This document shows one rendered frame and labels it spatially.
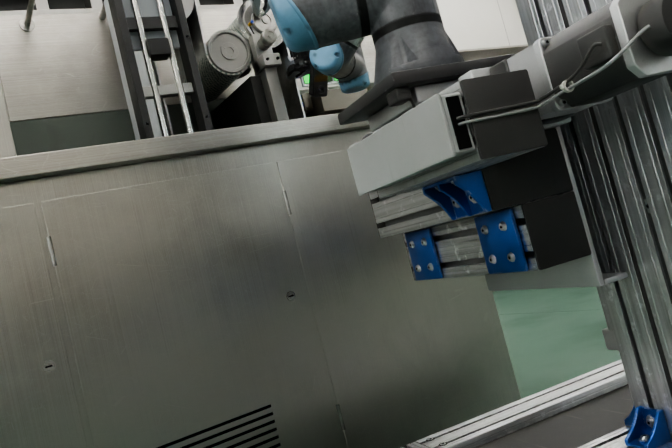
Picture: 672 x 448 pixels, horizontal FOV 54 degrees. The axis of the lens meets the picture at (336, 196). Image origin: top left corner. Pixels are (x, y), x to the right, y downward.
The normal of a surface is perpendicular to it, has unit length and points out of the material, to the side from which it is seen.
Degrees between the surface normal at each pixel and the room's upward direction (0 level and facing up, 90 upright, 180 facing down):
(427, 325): 90
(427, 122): 90
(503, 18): 90
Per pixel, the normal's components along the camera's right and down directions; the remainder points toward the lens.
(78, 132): 0.48, -0.19
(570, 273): -0.91, 0.20
